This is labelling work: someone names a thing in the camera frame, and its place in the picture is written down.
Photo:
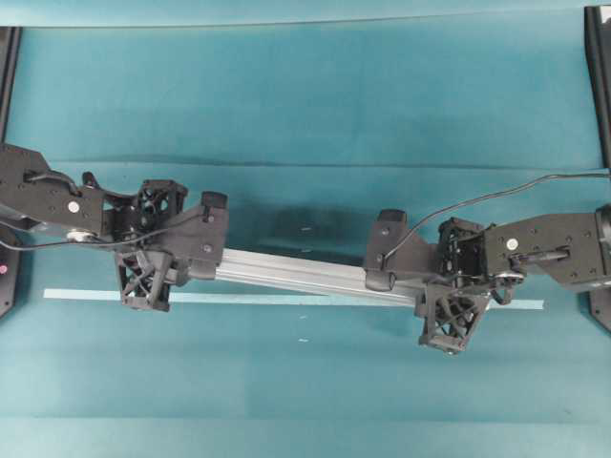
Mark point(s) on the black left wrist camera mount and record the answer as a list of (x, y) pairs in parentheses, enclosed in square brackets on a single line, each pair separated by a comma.
[(142, 279)]

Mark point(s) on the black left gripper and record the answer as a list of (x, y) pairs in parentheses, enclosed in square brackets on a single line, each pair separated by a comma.
[(195, 237)]

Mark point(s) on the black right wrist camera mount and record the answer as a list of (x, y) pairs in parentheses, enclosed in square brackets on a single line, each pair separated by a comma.
[(450, 317)]

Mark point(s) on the black frame post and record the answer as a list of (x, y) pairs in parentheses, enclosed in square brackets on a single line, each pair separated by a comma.
[(597, 52), (9, 50)]

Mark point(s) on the black right frame post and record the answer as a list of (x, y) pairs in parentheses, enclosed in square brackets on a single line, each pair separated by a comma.
[(597, 52)]

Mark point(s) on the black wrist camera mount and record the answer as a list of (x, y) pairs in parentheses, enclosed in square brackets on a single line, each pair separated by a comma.
[(142, 279), (450, 317)]

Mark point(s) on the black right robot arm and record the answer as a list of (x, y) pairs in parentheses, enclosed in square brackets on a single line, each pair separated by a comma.
[(572, 249)]

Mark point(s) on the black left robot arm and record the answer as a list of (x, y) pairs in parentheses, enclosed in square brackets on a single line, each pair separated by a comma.
[(38, 199)]

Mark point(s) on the black left frame post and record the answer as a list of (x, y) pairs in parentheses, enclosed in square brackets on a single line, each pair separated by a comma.
[(9, 50)]

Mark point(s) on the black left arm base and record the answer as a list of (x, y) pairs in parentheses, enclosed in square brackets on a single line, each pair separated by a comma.
[(10, 262)]

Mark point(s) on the light blue tape strip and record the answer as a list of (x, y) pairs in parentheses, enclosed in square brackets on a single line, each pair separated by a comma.
[(220, 298)]

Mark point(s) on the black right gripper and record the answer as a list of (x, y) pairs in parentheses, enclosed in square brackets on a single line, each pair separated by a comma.
[(460, 258)]

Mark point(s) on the silver aluminium extrusion rail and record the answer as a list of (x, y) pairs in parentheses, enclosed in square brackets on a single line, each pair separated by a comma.
[(330, 283)]

